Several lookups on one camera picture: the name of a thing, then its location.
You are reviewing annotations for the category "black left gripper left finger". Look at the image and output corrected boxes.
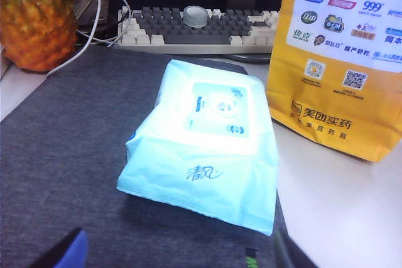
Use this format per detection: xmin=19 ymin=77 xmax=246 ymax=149
xmin=32 ymin=227 xmax=89 ymax=268

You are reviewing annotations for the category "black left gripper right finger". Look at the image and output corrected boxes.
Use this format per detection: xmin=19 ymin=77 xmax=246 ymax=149
xmin=274 ymin=230 xmax=307 ymax=268

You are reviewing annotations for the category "yellow paper bag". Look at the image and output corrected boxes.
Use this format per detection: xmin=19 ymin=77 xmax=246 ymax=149
xmin=268 ymin=0 xmax=402 ymax=164

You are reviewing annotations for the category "grey desk mat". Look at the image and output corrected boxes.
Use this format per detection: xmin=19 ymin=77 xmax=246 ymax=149
xmin=0 ymin=45 xmax=293 ymax=268

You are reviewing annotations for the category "light blue wet wipes pack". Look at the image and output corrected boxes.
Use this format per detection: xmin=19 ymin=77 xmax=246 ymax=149
xmin=116 ymin=58 xmax=277 ymax=237

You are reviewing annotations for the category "pineapple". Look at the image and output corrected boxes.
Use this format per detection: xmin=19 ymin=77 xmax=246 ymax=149
xmin=0 ymin=0 xmax=79 ymax=73

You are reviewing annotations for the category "grey and white keyboard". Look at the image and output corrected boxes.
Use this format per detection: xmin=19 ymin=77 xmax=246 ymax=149
xmin=117 ymin=6 xmax=280 ymax=55

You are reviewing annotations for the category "clear tape roll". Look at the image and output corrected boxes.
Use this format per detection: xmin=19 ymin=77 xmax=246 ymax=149
xmin=182 ymin=6 xmax=209 ymax=28

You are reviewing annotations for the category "white cable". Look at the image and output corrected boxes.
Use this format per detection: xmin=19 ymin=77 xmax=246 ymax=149
xmin=46 ymin=0 xmax=131 ymax=77

